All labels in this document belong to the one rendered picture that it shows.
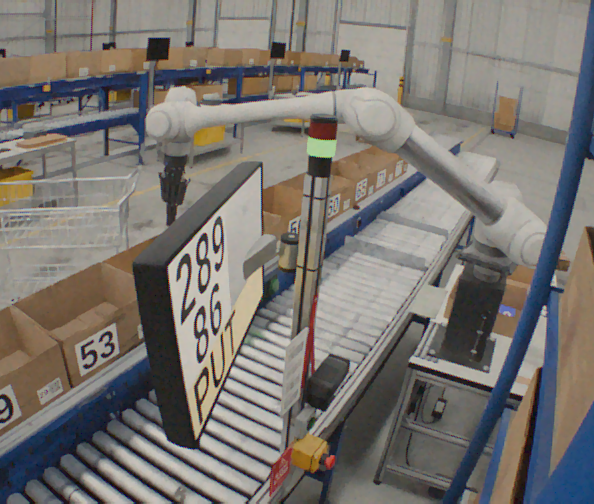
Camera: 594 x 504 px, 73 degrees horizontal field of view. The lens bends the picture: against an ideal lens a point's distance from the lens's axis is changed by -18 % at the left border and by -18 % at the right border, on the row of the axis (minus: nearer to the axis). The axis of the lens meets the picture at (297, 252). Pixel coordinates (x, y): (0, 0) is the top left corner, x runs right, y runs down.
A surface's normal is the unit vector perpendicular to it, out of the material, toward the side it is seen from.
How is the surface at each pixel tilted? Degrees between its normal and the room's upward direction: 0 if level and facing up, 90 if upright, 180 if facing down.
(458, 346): 90
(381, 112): 86
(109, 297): 89
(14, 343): 90
